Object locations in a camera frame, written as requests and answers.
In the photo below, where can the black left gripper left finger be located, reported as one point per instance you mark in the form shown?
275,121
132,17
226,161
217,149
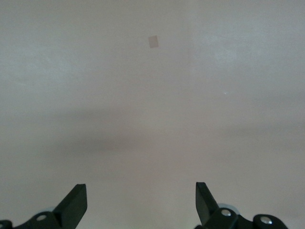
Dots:
69,212

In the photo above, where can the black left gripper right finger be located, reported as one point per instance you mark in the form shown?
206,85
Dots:
209,214

